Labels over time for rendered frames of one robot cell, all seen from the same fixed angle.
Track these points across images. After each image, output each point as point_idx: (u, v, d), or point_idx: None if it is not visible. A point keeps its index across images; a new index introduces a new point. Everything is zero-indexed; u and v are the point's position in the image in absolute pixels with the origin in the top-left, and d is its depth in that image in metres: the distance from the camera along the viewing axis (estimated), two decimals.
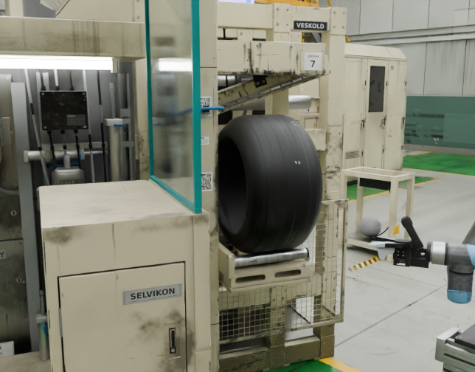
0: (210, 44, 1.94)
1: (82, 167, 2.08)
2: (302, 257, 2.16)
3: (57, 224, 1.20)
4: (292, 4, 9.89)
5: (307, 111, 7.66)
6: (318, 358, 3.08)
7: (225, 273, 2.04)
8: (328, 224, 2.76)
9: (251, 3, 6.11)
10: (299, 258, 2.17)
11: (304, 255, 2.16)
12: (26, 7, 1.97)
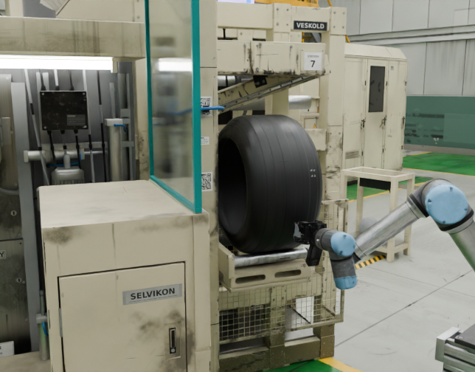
0: (210, 44, 1.94)
1: (82, 167, 2.08)
2: None
3: (57, 224, 1.20)
4: (292, 4, 9.89)
5: (307, 111, 7.66)
6: (318, 358, 3.08)
7: (225, 273, 2.04)
8: (328, 224, 2.76)
9: (251, 3, 6.11)
10: None
11: None
12: (26, 7, 1.97)
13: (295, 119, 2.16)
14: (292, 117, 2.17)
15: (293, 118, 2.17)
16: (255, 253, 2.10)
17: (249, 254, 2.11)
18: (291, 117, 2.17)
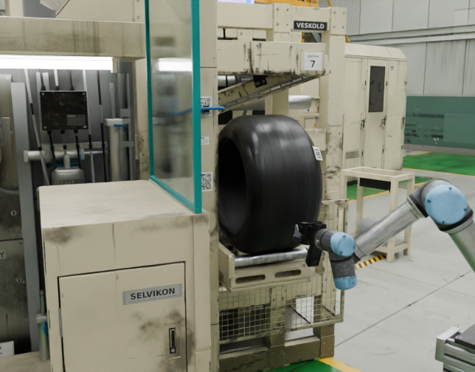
0: (210, 44, 1.94)
1: (82, 167, 2.08)
2: (299, 248, 2.18)
3: (57, 224, 1.20)
4: (292, 4, 9.89)
5: (307, 111, 7.66)
6: (318, 358, 3.08)
7: (225, 273, 2.04)
8: (328, 224, 2.76)
9: (251, 3, 6.11)
10: (297, 248, 2.17)
11: None
12: (26, 7, 1.97)
13: (316, 155, 2.01)
14: (315, 151, 2.01)
15: (315, 151, 2.02)
16: (257, 261, 2.08)
17: (252, 257, 2.08)
18: (314, 150, 2.01)
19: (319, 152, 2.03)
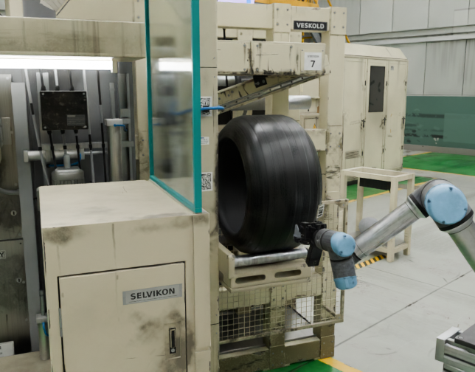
0: (210, 44, 1.94)
1: (82, 167, 2.08)
2: (302, 252, 2.16)
3: (57, 224, 1.20)
4: (292, 4, 9.89)
5: (307, 111, 7.66)
6: (318, 358, 3.08)
7: (225, 273, 2.04)
8: (328, 224, 2.76)
9: (251, 3, 6.11)
10: (300, 254, 2.15)
11: (303, 249, 2.16)
12: (26, 7, 1.97)
13: (319, 213, 2.03)
14: (318, 211, 2.02)
15: (319, 210, 2.02)
16: (255, 263, 2.11)
17: (251, 265, 2.09)
18: (318, 210, 2.02)
19: (322, 209, 2.03)
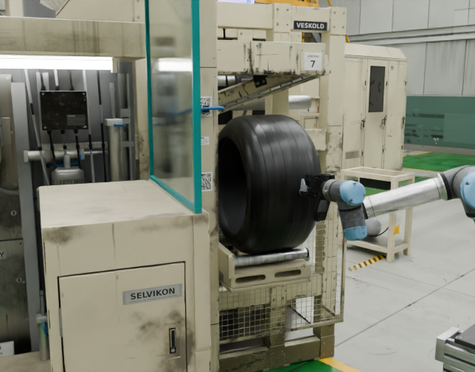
0: (210, 44, 1.94)
1: (82, 167, 2.08)
2: (299, 247, 2.18)
3: (57, 224, 1.20)
4: (292, 4, 9.89)
5: (307, 111, 7.66)
6: (318, 358, 3.08)
7: (225, 273, 2.04)
8: (328, 224, 2.76)
9: (251, 3, 6.11)
10: (298, 248, 2.17)
11: None
12: (26, 7, 1.97)
13: (317, 220, 2.04)
14: None
15: None
16: (257, 262, 2.09)
17: (252, 259, 2.08)
18: None
19: None
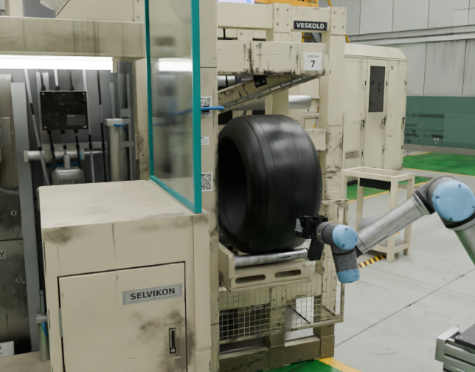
0: (210, 44, 1.94)
1: (82, 167, 2.08)
2: None
3: (57, 224, 1.20)
4: (292, 4, 9.89)
5: (307, 111, 7.66)
6: (318, 358, 3.08)
7: (225, 273, 2.04)
8: None
9: (251, 3, 6.11)
10: None
11: None
12: (26, 7, 1.97)
13: (302, 243, 2.18)
14: (302, 243, 2.16)
15: (302, 243, 2.16)
16: (255, 253, 2.10)
17: (248, 255, 2.11)
18: (302, 243, 2.16)
19: None
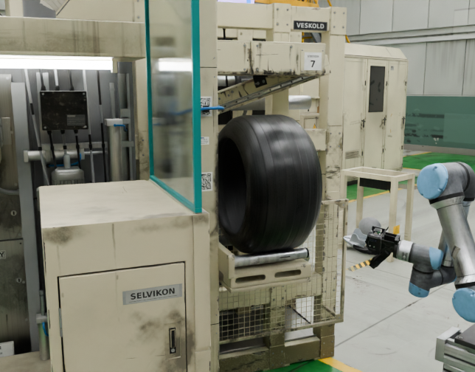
0: (210, 44, 1.94)
1: (82, 167, 2.08)
2: None
3: (57, 224, 1.20)
4: (292, 4, 9.89)
5: (307, 111, 7.66)
6: (318, 358, 3.08)
7: (225, 273, 2.04)
8: (328, 224, 2.76)
9: (251, 3, 6.11)
10: None
11: None
12: (26, 7, 1.97)
13: (302, 243, 2.18)
14: (302, 243, 2.16)
15: (302, 243, 2.16)
16: (255, 253, 2.10)
17: (248, 255, 2.11)
18: (302, 243, 2.16)
19: None
